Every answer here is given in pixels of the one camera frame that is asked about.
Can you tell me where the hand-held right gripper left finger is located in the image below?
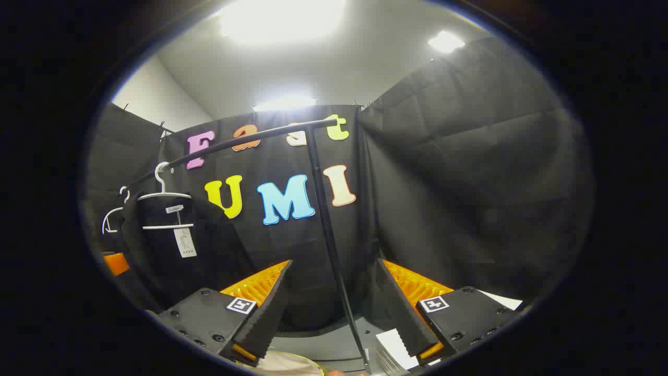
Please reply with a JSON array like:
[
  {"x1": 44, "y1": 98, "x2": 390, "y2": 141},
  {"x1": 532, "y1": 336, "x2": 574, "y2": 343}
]
[{"x1": 157, "y1": 260, "x2": 293, "y2": 366}]

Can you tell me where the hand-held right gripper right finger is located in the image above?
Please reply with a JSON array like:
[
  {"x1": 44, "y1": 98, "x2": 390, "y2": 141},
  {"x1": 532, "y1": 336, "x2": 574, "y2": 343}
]
[{"x1": 375, "y1": 258, "x2": 522, "y2": 366}]

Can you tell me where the white round laundry hamper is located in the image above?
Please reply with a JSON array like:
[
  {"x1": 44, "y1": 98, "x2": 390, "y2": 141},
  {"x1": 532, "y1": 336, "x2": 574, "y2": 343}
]
[{"x1": 250, "y1": 350, "x2": 327, "y2": 376}]

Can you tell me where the black knitted garment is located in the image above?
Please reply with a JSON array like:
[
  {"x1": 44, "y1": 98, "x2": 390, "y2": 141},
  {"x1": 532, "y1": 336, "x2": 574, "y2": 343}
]
[{"x1": 119, "y1": 191, "x2": 256, "y2": 309}]

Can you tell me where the white plastic hanger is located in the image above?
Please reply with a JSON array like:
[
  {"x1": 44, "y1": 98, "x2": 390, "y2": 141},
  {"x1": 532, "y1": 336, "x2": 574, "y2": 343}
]
[
  {"x1": 137, "y1": 162, "x2": 195, "y2": 230},
  {"x1": 102, "y1": 186, "x2": 131, "y2": 234}
]

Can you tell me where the black clothes rack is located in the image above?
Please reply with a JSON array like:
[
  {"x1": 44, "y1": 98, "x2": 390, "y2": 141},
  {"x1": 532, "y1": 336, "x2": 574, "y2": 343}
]
[{"x1": 123, "y1": 118, "x2": 372, "y2": 375}]

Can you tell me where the black backdrop cloth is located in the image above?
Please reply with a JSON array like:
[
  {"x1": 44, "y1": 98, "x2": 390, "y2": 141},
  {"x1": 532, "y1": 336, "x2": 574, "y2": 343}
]
[{"x1": 86, "y1": 37, "x2": 593, "y2": 332}]

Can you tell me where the large ceiling light panel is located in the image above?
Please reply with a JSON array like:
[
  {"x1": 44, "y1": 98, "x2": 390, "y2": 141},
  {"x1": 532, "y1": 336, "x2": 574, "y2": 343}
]
[{"x1": 219, "y1": 0, "x2": 346, "y2": 45}]

